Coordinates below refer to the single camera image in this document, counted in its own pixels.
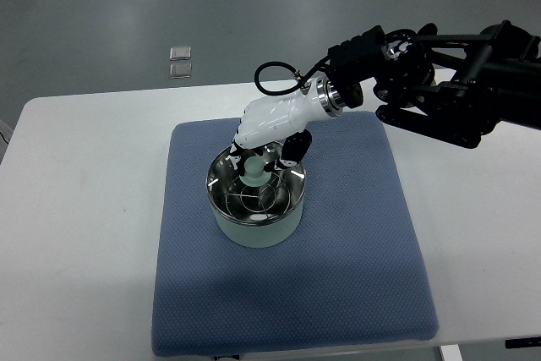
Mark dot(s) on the blue quilted mat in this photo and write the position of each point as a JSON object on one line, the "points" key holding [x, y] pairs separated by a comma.
{"points": [[351, 273]]}

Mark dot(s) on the upper metal floor plate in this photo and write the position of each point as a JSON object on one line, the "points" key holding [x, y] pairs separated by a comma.
{"points": [[180, 53]]}

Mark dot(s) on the mint green pot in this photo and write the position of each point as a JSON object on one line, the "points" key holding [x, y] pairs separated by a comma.
{"points": [[263, 236]]}

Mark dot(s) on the glass lid green knob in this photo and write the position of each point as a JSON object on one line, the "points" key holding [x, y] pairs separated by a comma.
{"points": [[258, 197]]}

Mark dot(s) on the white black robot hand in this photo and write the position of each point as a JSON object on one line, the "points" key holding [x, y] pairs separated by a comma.
{"points": [[284, 118]]}

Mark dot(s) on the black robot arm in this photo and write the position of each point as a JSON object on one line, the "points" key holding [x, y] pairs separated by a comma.
{"points": [[453, 88]]}

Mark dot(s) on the white fabric object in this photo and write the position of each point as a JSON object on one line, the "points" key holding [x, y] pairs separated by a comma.
{"points": [[6, 133]]}

